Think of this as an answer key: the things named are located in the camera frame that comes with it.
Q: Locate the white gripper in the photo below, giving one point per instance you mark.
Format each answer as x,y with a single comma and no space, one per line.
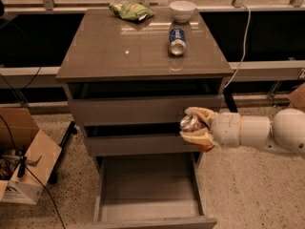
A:
227,128

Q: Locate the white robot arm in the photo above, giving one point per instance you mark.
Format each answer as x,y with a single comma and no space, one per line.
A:
284,134

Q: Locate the middle grey drawer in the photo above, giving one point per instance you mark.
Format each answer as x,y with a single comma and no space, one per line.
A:
137,145

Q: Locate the top grey drawer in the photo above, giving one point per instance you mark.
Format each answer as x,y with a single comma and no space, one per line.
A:
139,110

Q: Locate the open bottom grey drawer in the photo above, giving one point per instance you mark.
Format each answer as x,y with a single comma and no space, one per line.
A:
150,192

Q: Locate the blue pepsi can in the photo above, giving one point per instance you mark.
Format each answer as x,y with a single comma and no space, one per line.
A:
177,41

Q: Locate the grey drawer cabinet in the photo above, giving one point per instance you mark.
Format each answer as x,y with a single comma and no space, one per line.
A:
113,58

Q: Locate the cardboard box at right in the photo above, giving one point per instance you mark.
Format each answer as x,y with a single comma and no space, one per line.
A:
297,97

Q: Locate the white bowl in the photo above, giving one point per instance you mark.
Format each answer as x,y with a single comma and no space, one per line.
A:
182,11

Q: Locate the green chip bag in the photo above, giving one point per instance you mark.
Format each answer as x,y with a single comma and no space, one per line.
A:
131,11

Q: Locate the black stand leg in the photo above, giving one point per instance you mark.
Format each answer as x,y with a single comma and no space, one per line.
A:
66,137

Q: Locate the open cardboard box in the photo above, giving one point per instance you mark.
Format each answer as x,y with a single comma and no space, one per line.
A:
28,156

